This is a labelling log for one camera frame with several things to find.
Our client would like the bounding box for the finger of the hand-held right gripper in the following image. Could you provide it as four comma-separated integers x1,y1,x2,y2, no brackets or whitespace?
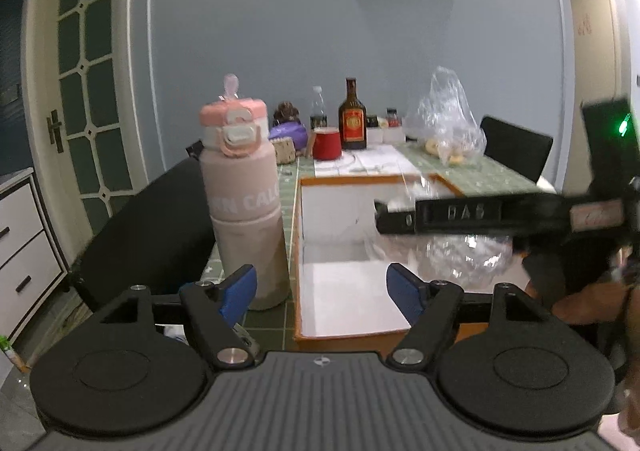
374,194,573,237

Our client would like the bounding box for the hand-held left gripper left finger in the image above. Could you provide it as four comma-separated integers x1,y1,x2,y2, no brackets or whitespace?
92,265,259,372

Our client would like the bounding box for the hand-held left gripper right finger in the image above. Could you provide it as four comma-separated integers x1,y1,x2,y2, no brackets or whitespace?
386,263,550,372

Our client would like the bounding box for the orange rimmed white box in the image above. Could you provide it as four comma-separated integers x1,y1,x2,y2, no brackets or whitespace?
292,172,526,343

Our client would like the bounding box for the person's right hand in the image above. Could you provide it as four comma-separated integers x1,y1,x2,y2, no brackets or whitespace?
551,276,632,327

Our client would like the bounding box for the pink water bottle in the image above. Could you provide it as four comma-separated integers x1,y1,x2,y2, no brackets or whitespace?
199,74,292,312

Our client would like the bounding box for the slim black chair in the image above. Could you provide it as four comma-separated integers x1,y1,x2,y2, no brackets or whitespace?
479,115,554,184

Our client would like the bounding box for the beige door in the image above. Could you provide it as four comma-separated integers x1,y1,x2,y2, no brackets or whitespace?
567,0,624,187

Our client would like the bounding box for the wide black chair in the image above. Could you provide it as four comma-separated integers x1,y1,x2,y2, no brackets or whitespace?
67,141,217,313

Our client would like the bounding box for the clear plastic bag with bread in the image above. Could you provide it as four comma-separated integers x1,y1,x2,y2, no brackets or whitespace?
402,65,488,167

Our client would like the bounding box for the white paper mat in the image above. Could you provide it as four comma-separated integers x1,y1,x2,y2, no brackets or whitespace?
314,144,427,178

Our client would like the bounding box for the small woven basket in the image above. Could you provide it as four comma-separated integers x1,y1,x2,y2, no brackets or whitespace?
272,137,300,165

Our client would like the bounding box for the purple bag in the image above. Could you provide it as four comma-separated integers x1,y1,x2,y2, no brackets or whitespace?
268,121,309,154

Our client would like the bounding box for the red cup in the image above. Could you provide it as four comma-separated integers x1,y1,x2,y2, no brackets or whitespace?
312,128,342,162

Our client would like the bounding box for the brown bottle with red label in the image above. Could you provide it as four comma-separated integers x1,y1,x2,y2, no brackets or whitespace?
338,77,368,150

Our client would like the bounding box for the dark pinecone decoration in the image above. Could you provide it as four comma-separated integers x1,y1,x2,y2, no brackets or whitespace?
272,101,301,125

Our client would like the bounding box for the clear plastic bottle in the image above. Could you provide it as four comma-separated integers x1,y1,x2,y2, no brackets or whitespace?
310,86,329,132

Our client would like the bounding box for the white drawer cabinet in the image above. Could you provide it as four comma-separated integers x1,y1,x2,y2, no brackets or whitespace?
0,166,71,347

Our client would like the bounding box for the glass pane door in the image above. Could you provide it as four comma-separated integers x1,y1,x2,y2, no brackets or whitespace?
22,0,152,237

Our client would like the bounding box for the dark metal door handle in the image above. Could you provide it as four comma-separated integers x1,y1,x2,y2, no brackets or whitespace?
46,110,66,155

